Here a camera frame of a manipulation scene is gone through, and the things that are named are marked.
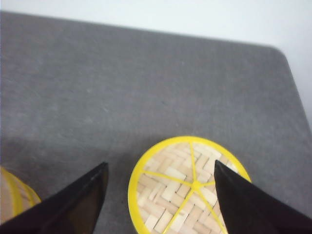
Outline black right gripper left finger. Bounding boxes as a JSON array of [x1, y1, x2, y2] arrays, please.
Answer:
[[0, 162, 109, 234]]

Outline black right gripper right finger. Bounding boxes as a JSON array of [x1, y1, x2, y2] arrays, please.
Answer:
[[214, 160, 312, 234]]

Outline steamer basket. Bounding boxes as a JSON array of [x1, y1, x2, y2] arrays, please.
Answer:
[[0, 166, 41, 224]]

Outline woven bamboo steamer lid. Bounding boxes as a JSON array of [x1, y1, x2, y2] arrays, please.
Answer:
[[128, 136, 249, 234]]

